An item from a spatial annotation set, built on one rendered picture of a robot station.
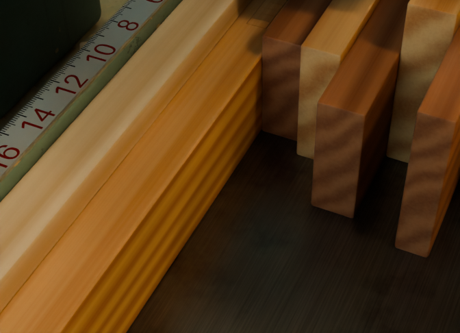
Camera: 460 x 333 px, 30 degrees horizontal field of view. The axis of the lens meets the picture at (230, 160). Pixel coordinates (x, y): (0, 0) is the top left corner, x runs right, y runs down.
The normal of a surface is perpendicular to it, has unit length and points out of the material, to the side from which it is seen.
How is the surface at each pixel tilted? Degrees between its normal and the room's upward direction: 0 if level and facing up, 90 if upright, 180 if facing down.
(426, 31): 90
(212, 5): 0
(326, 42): 0
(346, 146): 90
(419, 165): 90
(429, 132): 90
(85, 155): 0
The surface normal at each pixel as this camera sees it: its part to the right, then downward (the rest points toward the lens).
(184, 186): 0.90, 0.29
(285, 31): -0.02, -0.72
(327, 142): -0.43, 0.64
